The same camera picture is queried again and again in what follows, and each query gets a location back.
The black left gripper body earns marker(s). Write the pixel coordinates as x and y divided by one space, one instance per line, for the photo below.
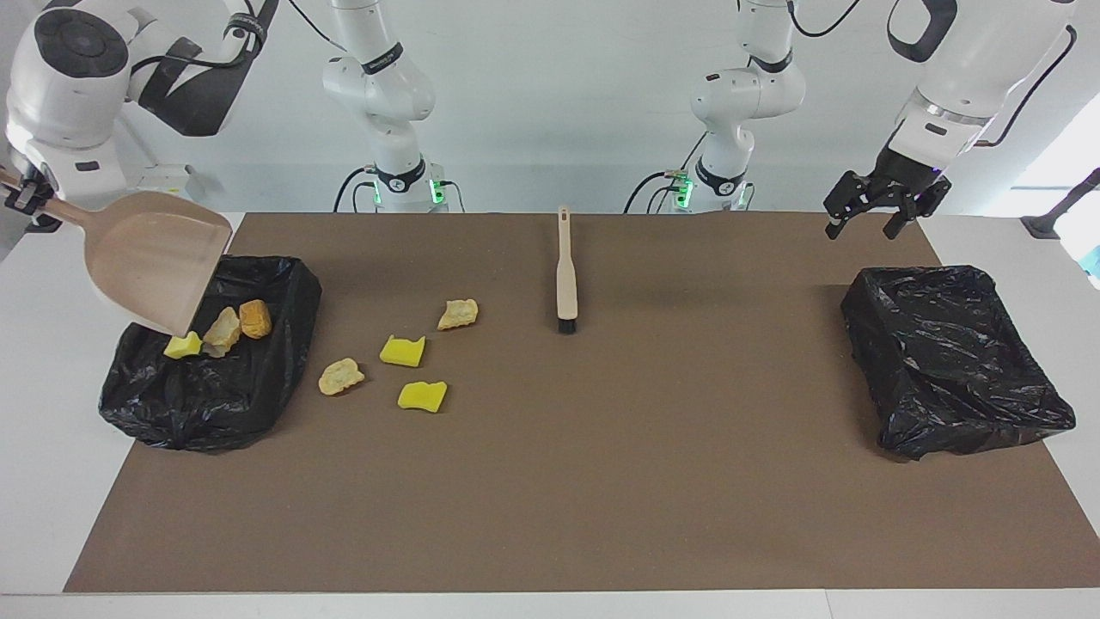
902 176

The white wall socket box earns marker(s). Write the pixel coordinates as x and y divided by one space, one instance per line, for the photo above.
172 185

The brown bread roll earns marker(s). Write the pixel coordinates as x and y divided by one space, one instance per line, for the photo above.
255 318

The yellow sponge green backing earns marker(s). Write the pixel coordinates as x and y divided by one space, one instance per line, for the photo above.
182 346

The light blue object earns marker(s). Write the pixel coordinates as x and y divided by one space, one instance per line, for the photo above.
1094 262

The black clamp stand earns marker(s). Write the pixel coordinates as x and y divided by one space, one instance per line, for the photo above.
53 222
1044 225

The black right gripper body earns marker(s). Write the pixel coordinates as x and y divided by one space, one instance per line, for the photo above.
39 182

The beige scrap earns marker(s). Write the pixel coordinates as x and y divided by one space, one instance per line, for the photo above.
458 314
341 376

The brown table mat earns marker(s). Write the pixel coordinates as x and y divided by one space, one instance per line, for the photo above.
550 516

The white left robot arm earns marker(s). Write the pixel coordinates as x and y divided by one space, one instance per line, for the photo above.
748 94

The black bag lined bin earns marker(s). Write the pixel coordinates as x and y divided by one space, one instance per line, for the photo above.
223 404
945 361

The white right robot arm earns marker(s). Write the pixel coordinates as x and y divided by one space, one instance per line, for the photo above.
77 94

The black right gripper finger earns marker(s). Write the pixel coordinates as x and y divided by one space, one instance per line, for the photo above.
21 202

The beige plastic dustpan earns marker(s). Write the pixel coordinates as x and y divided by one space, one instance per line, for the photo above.
155 258

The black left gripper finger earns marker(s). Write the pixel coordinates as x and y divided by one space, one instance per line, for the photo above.
835 223
900 219

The yellow sponge piece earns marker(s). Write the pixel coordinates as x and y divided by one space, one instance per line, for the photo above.
423 395
402 351

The beige brush black bristles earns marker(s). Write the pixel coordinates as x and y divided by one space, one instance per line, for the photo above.
567 284

